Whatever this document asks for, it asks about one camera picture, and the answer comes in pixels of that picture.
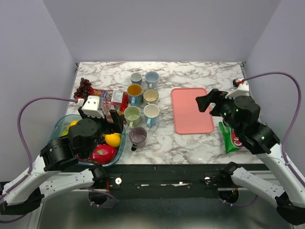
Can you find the yellow lemon lower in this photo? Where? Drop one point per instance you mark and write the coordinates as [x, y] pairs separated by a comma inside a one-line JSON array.
[[113, 140]]

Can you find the blue butterfly mug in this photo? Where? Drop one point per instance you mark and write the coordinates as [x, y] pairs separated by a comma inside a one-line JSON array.
[[134, 92]]

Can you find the light green mug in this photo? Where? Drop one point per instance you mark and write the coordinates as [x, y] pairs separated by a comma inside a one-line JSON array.
[[132, 116]]

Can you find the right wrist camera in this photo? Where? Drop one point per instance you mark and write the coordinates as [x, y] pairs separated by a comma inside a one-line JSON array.
[[241, 88]]

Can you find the pink tray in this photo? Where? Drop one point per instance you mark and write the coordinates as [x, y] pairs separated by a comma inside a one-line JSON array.
[[186, 115]]

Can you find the red dragon fruit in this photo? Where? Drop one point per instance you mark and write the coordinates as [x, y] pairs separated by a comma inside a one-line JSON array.
[[103, 154]]

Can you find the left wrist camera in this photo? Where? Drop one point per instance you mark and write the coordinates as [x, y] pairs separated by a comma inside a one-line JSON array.
[[93, 107]]

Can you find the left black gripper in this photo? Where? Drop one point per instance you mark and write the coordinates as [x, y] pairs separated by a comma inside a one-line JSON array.
[[117, 127]]

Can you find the green fruit in bowl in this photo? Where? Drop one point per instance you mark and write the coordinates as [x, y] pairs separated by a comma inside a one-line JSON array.
[[64, 133]]

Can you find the cream mug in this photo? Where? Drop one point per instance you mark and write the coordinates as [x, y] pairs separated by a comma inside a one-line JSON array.
[[150, 96]]

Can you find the dark grapes on table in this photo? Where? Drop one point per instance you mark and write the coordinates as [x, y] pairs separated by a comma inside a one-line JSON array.
[[84, 90]]

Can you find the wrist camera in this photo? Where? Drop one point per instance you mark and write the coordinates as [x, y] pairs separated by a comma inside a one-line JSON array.
[[241, 88], [93, 107]]

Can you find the light blue faceted mug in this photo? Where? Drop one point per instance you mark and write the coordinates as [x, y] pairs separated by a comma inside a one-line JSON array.
[[151, 113]]

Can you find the orange fruit upper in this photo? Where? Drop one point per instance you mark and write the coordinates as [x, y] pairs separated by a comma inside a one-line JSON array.
[[74, 122]]

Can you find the dark blue-grey mug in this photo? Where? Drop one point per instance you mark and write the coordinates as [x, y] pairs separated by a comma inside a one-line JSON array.
[[136, 78]]

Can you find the grey-blue mug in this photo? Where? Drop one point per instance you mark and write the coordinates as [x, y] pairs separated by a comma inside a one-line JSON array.
[[152, 79]]

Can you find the teal plastic fruit bowl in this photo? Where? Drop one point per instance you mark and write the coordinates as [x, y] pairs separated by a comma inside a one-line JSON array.
[[62, 125]]

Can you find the green cassava chips bag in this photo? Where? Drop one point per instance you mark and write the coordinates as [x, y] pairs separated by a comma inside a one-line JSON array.
[[231, 141]]

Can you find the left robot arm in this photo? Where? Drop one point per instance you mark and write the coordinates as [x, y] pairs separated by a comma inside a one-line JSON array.
[[24, 196]]

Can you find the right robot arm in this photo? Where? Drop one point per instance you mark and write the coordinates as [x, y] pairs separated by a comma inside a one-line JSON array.
[[241, 115]]

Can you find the red candy bag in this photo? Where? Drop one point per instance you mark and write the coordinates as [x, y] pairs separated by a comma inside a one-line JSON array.
[[111, 100]]

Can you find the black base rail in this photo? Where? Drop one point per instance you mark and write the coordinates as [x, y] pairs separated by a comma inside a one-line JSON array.
[[162, 181]]

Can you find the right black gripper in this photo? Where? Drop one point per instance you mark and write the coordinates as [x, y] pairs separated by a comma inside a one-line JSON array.
[[213, 96]]

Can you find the purple mug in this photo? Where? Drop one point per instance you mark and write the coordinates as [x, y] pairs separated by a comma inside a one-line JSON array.
[[138, 137]]

